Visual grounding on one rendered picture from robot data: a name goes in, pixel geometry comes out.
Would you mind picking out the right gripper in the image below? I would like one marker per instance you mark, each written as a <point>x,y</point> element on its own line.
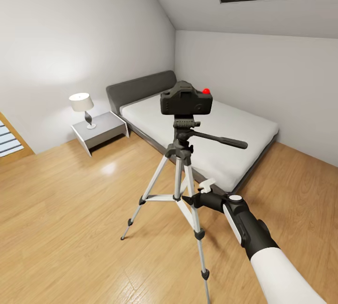
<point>200,199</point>

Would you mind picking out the bed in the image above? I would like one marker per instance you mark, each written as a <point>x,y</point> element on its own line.
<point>137,102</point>

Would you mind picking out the nightstand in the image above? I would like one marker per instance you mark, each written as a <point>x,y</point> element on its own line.
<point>108,125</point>

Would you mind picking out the camera tripod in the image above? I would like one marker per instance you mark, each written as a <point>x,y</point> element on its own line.
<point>180,147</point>

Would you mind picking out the table lamp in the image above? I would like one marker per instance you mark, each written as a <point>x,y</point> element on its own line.
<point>82,102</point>

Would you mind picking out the digital camera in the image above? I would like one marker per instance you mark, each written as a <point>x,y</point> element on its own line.
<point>184,99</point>

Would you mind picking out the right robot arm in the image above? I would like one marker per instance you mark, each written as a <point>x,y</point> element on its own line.
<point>280,281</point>

